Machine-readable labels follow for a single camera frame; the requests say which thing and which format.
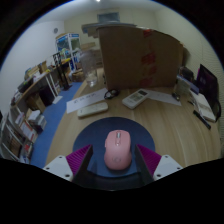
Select black glasses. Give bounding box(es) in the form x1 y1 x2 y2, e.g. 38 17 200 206
103 88 121 101

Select clear plastic container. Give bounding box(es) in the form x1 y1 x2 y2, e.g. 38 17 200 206
175 77 192 98

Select large brown cardboard box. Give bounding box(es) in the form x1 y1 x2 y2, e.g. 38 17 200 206
81 22 184 91

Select blue and white cabinet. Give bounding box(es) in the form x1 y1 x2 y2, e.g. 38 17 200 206
54 32 82 72

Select pink computer mouse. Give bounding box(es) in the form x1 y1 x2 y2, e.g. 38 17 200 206
103 129 133 171

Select cluttered shelf unit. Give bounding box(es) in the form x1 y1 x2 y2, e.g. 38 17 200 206
0 59 62 165

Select white remote with display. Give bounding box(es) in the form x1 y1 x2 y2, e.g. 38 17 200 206
121 88 150 110

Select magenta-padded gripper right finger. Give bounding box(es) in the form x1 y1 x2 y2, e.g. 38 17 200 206
134 143 184 186

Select black floor stand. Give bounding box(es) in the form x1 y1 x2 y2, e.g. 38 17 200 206
52 51 73 92

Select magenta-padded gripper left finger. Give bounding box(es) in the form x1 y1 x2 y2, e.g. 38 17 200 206
43 143 94 187

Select round dark blue mouse pad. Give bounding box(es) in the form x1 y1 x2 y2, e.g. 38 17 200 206
72 116 156 178

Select plain white slim remote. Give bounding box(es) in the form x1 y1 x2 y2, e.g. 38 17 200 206
77 101 110 119

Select wall air vent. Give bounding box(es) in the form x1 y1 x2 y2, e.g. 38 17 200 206
96 12 121 24

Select white book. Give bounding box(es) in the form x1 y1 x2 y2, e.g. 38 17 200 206
189 89 217 123

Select tall clear plastic jar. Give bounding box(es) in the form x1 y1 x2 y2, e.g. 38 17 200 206
79 49 100 88

